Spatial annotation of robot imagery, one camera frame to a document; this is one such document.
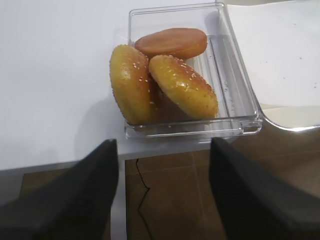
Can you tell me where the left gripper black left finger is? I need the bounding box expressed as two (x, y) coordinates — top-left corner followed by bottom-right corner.
(0, 139), (118, 240)

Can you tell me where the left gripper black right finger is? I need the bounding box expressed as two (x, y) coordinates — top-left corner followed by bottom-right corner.
(210, 138), (320, 240)

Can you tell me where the left sesame top bun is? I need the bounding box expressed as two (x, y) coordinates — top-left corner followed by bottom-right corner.
(109, 44), (162, 125)

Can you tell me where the sesame bun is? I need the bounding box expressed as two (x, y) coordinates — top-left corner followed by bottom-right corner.
(149, 55), (219, 120)
(109, 44), (162, 125)

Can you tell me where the right sesame top bun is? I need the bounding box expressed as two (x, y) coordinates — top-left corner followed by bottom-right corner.
(149, 55), (219, 120)

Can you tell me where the clear bun container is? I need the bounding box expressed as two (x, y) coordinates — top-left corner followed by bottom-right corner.
(124, 1), (262, 141)

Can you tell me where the white metal tray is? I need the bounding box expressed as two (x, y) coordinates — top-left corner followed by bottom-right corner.
(226, 0), (320, 133)

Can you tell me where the white parchment paper sheet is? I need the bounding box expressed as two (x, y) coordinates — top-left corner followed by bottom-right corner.
(227, 1), (320, 108)

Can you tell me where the flat bottom bun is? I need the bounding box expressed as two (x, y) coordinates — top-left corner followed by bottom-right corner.
(134, 28), (208, 60)

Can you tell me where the black cable on floor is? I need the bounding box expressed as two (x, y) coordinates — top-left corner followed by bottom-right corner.
(135, 157), (151, 240)

